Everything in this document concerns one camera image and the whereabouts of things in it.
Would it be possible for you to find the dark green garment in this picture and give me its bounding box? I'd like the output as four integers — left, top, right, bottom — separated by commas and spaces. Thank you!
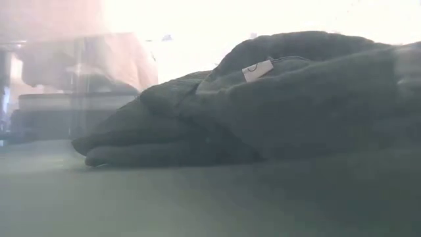
71, 30, 421, 168

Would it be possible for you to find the navy blue bin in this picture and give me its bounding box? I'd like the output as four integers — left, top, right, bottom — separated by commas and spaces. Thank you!
9, 77, 141, 143

